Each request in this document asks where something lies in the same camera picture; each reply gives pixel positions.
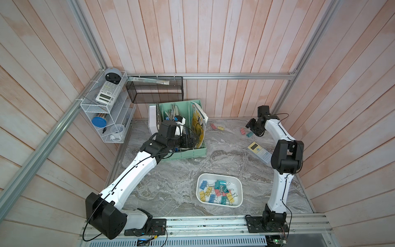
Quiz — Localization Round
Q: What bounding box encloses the blue binder clip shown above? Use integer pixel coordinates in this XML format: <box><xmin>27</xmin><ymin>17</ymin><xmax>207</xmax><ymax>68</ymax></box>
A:
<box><xmin>208</xmin><ymin>194</ymin><xmax>217</xmax><ymax>203</ymax></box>
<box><xmin>199</xmin><ymin>180</ymin><xmax>208</xmax><ymax>190</ymax></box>

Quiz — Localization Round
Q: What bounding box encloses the white plastic storage box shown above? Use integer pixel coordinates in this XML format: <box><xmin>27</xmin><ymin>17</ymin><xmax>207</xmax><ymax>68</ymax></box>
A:
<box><xmin>196</xmin><ymin>173</ymin><xmax>243</xmax><ymax>208</ymax></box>

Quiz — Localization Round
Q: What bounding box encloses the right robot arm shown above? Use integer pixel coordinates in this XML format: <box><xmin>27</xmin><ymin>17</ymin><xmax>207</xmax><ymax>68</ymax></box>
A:
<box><xmin>246</xmin><ymin>115</ymin><xmax>304</xmax><ymax>232</ymax></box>

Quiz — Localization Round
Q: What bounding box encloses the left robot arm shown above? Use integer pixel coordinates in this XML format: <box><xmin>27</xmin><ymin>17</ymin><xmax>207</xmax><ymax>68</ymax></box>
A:
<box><xmin>85</xmin><ymin>120</ymin><xmax>199</xmax><ymax>239</ymax></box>

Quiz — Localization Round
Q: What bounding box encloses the yellow art book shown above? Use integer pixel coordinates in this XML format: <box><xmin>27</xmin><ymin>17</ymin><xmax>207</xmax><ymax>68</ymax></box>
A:
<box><xmin>190</xmin><ymin>102</ymin><xmax>208</xmax><ymax>148</ymax></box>

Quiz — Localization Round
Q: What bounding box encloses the green file organizer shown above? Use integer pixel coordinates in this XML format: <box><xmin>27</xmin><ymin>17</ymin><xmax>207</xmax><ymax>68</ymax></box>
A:
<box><xmin>149</xmin><ymin>99</ymin><xmax>208</xmax><ymax>160</ymax></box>

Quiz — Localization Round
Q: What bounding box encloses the yellow blue calculator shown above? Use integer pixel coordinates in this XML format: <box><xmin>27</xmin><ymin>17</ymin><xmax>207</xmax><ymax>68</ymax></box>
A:
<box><xmin>248</xmin><ymin>142</ymin><xmax>272</xmax><ymax>166</ymax></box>

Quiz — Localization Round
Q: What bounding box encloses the stack of magazines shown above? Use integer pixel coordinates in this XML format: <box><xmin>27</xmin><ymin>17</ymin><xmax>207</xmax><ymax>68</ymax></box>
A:
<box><xmin>165</xmin><ymin>104</ymin><xmax>182</xmax><ymax>121</ymax></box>

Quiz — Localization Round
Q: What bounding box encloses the black mesh basket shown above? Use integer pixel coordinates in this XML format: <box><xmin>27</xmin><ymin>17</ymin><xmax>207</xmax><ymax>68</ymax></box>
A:
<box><xmin>126</xmin><ymin>76</ymin><xmax>184</xmax><ymax>104</ymax></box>

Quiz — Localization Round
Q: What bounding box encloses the ruler on basket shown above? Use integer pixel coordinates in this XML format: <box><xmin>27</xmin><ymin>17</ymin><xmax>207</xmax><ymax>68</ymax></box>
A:
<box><xmin>128</xmin><ymin>76</ymin><xmax>170</xmax><ymax>85</ymax></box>

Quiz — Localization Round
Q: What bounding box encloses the blue lid jar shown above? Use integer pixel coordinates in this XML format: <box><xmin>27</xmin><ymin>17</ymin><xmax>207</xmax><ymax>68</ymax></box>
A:
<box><xmin>91</xmin><ymin>113</ymin><xmax>108</xmax><ymax>128</ymax></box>

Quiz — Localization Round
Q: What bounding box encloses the white desk calculator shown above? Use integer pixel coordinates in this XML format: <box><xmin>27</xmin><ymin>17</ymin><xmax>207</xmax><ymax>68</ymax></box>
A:
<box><xmin>95</xmin><ymin>81</ymin><xmax>121</xmax><ymax>106</ymax></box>

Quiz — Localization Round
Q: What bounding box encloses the grey round speaker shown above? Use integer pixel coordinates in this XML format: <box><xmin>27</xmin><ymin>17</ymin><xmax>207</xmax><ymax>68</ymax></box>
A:
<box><xmin>105</xmin><ymin>68</ymin><xmax>122</xmax><ymax>85</ymax></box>

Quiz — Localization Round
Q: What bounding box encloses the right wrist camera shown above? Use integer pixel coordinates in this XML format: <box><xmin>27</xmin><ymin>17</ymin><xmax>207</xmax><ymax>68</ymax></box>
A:
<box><xmin>257</xmin><ymin>106</ymin><xmax>270</xmax><ymax>118</ymax></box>

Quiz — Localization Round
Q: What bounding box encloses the white wire shelf rack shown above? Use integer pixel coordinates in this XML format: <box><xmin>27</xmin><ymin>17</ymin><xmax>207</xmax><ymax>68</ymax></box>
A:
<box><xmin>80</xmin><ymin>70</ymin><xmax>135</xmax><ymax>144</ymax></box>

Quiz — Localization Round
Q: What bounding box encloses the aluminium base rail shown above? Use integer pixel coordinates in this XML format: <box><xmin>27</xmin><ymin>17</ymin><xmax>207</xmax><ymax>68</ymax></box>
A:
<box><xmin>79</xmin><ymin>214</ymin><xmax>339</xmax><ymax>247</ymax></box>

